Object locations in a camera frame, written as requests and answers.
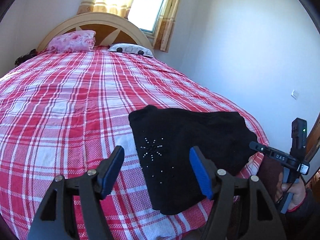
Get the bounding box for pink floral pillow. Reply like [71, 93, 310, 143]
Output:
[47, 30, 96, 53]

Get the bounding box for white black patterned pillow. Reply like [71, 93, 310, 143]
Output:
[108, 43, 154, 57]

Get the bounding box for dark item beside bed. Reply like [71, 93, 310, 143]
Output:
[15, 49, 37, 67]

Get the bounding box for black pants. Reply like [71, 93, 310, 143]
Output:
[128, 104, 258, 216]

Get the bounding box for person right hand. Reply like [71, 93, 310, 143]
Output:
[274, 172, 306, 211]

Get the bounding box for head window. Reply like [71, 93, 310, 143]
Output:
[127, 0, 165, 35]

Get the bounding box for white wall switch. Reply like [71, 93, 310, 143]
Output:
[291, 89, 299, 100]

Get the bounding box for cream wooden headboard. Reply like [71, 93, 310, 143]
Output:
[37, 12, 153, 51]

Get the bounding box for red plaid bed sheet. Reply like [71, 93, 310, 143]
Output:
[1, 48, 268, 239]

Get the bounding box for head window right curtain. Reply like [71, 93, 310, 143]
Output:
[153, 0, 180, 53]

